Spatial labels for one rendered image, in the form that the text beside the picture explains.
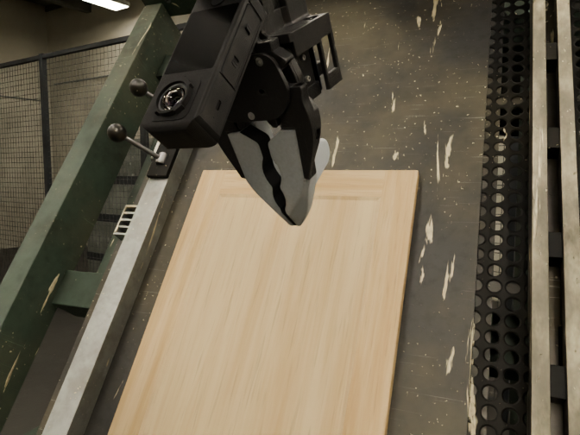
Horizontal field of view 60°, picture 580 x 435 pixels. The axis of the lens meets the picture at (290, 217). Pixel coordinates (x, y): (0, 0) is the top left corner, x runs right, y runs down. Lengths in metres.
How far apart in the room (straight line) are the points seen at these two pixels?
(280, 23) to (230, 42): 0.07
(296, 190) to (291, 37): 0.11
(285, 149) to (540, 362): 0.46
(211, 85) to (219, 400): 0.61
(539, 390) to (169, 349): 0.56
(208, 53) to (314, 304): 0.57
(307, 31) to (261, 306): 0.56
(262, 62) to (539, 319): 0.51
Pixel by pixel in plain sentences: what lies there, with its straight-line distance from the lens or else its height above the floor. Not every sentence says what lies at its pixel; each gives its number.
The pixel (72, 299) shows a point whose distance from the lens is 1.15.
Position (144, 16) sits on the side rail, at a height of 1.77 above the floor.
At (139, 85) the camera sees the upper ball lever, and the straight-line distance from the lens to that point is 1.11.
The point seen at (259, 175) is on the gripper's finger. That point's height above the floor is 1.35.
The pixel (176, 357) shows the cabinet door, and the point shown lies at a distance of 0.89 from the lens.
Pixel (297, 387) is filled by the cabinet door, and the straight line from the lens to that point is 0.79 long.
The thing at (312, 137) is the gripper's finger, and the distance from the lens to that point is 0.35.
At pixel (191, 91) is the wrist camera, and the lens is 0.31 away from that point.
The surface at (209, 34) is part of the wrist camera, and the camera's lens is 0.34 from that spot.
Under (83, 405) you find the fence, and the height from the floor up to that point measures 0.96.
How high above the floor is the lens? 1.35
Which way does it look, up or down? 5 degrees down
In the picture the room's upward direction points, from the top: straight up
